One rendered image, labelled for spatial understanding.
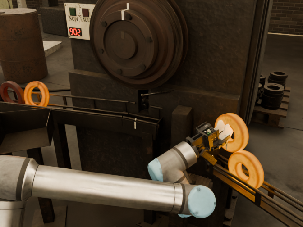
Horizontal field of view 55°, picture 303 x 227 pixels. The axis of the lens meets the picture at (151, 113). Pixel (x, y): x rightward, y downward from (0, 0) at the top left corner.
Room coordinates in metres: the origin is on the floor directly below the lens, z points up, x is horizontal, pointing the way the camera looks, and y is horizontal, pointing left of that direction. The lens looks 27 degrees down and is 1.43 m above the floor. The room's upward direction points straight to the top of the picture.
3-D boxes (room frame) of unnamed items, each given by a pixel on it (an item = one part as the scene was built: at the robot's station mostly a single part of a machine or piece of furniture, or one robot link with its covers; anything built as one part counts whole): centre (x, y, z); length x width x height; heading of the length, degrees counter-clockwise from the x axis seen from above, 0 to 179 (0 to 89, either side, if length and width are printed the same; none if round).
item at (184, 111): (1.26, -0.15, 0.68); 0.11 x 0.08 x 0.24; 156
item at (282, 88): (3.06, -0.91, 0.22); 1.20 x 0.81 x 0.44; 64
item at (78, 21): (1.58, 0.34, 1.15); 0.26 x 0.02 x 0.18; 66
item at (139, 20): (1.25, 0.11, 1.11); 0.28 x 0.06 x 0.28; 66
